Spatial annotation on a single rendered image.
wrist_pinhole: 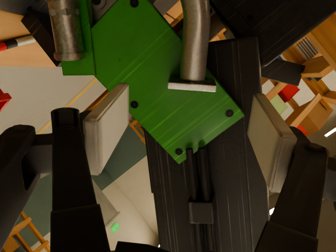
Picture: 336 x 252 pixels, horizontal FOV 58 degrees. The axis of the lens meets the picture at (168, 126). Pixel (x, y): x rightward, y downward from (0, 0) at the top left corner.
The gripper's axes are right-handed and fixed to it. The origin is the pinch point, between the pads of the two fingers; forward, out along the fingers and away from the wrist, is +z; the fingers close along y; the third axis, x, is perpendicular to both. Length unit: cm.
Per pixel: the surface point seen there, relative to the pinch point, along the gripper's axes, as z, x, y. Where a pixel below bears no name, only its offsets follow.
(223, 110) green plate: 20.5, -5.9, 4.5
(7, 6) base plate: 34.3, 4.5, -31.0
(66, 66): 20.4, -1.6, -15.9
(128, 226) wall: 739, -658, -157
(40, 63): 54, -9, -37
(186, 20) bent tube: 17.7, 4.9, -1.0
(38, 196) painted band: 585, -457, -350
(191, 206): 17.1, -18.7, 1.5
